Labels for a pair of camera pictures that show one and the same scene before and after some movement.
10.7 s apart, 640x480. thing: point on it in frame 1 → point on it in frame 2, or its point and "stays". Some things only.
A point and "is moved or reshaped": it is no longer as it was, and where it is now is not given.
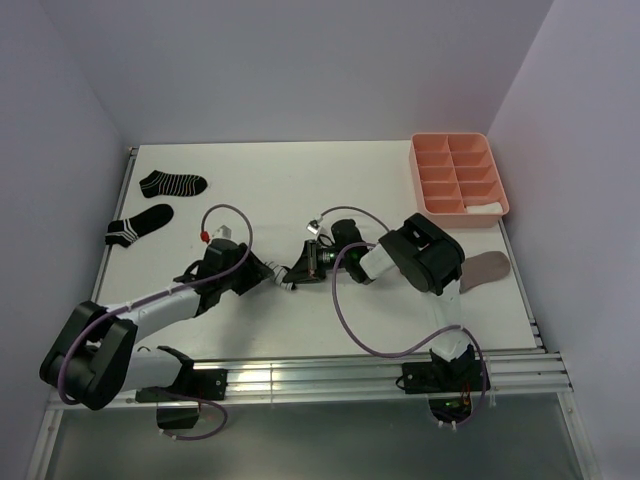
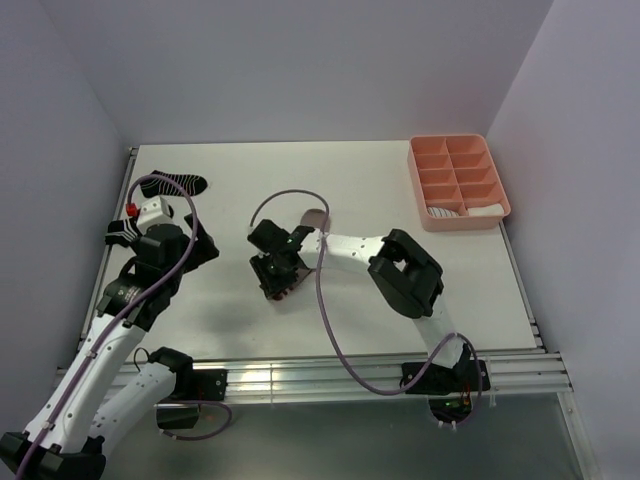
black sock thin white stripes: (172, 184) stays
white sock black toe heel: (278, 274) is moved or reshaped
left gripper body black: (242, 278) → (202, 252)
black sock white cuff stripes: (123, 232) stays
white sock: (492, 208) stays
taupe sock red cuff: (483, 268) → (312, 219)
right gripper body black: (319, 260) → (273, 273)
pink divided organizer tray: (458, 180) stays
